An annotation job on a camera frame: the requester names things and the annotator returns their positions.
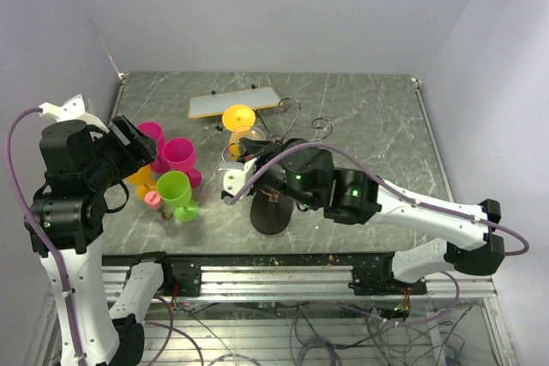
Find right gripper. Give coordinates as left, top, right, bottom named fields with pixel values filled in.
left=238, top=136, right=319, bottom=209

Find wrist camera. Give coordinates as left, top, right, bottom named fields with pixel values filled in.
left=217, top=159, right=257, bottom=203
left=39, top=94, right=109, bottom=132

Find clear wine glass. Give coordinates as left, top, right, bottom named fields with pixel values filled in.
left=221, top=126, right=265, bottom=161

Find pink wine glass front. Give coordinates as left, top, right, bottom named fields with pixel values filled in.
left=136, top=121, right=169, bottom=174

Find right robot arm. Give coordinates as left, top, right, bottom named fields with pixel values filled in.
left=221, top=140, right=505, bottom=294

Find yellow framed mirror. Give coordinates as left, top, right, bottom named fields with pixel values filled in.
left=188, top=87, right=281, bottom=119

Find green wine glass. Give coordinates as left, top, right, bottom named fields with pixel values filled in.
left=156, top=171, right=199, bottom=222

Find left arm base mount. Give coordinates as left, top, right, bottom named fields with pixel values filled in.
left=161, top=257, right=202, bottom=297

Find loose cables under table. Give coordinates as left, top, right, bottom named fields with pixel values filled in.
left=102, top=297, right=473, bottom=366

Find aluminium rail frame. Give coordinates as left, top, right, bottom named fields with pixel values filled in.
left=137, top=267, right=506, bottom=365

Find wire wine glass rack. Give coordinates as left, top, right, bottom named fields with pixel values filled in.
left=217, top=105, right=335, bottom=235

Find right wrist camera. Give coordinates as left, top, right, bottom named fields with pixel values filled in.
left=217, top=159, right=257, bottom=203

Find pink capped small bottle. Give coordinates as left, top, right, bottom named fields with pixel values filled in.
left=144, top=190, right=173, bottom=221

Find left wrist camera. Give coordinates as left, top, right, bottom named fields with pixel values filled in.
left=39, top=94, right=109, bottom=132

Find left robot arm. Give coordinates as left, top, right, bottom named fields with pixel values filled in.
left=25, top=116, right=175, bottom=365

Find orange wine glass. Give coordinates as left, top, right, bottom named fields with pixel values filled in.
left=222, top=105, right=265, bottom=160
left=125, top=165, right=156, bottom=201

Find pink wine glass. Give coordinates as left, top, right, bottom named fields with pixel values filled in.
left=162, top=137, right=202, bottom=189
left=136, top=121, right=169, bottom=174

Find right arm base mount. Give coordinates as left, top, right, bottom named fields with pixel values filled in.
left=346, top=252, right=427, bottom=296

